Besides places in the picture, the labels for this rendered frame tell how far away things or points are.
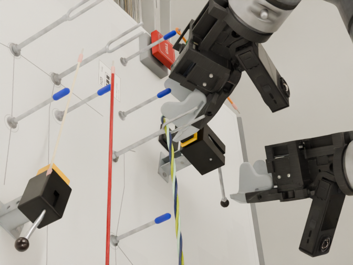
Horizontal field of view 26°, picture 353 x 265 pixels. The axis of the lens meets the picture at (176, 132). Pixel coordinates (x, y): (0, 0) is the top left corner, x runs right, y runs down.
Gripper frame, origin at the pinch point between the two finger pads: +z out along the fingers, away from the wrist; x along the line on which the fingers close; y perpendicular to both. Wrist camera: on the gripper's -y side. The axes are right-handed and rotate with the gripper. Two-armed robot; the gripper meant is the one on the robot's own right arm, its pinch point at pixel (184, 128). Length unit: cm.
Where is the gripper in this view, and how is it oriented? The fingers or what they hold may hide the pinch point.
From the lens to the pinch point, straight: 106.7
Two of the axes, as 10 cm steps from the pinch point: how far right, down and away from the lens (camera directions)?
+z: -4.9, 6.5, 5.8
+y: -8.7, -4.2, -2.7
